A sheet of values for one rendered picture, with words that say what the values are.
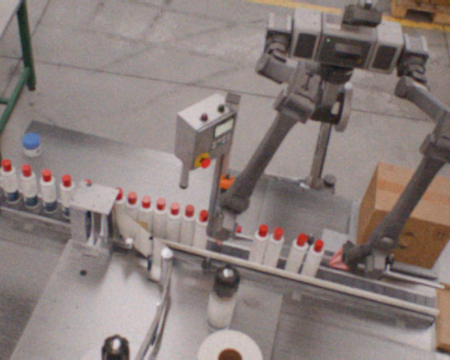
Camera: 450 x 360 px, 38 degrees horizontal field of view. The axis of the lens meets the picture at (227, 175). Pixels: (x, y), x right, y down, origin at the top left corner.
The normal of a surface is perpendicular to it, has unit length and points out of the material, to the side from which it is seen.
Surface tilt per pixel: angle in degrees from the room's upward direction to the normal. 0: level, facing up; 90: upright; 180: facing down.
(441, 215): 0
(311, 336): 0
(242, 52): 0
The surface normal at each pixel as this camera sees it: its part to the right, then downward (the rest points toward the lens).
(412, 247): -0.21, 0.71
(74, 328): 0.11, -0.66
